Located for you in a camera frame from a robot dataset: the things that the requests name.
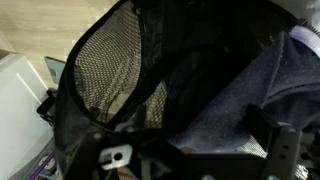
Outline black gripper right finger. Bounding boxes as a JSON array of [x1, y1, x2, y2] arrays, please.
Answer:
[[244, 104, 281, 153]]

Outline dark navy hoodie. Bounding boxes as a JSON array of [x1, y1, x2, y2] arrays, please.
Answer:
[[169, 25, 320, 153]]

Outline black mesh laundry bag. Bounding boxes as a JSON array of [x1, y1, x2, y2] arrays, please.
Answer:
[[36, 0, 320, 180]]

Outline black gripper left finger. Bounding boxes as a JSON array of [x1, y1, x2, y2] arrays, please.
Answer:
[[135, 104, 146, 129]]

